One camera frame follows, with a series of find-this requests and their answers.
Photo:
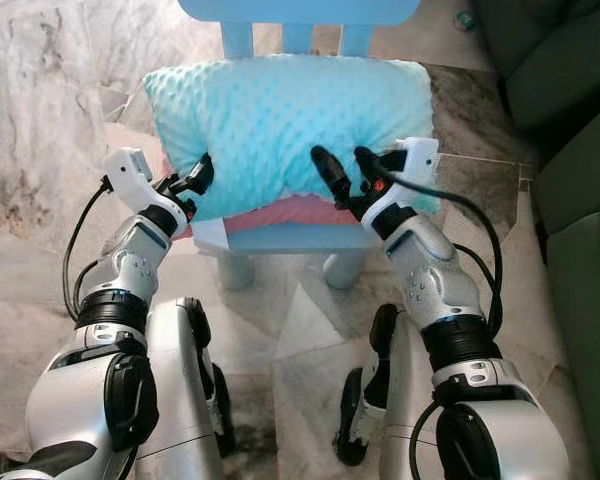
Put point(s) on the turquoise dotted pillow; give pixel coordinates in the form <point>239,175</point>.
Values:
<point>280,120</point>

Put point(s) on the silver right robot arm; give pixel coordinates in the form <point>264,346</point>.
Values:
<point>440,280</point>

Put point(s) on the silver robot leg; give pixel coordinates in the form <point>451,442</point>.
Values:
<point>370,400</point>
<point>180,400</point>

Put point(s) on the dark green leather armchair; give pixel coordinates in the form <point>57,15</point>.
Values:
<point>560,50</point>

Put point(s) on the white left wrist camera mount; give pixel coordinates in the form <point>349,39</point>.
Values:
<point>130,175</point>

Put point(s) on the light blue child chair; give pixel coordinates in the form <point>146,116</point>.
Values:
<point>300,238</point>

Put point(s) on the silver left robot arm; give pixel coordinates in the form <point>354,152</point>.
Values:
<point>130,265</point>

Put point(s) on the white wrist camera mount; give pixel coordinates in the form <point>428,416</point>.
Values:
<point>130,175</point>
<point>412,165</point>

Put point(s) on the silver right robot leg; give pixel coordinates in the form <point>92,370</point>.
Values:
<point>370,400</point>

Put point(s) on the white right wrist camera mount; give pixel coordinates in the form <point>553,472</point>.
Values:
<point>412,165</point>

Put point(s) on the silver left robot leg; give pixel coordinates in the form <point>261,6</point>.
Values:
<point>180,400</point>

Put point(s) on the small green ball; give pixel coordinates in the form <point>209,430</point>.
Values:
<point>465,19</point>

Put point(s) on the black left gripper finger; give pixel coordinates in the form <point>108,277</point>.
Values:
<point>201,173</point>

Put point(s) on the green leather sofa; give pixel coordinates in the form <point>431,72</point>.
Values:
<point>585,320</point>

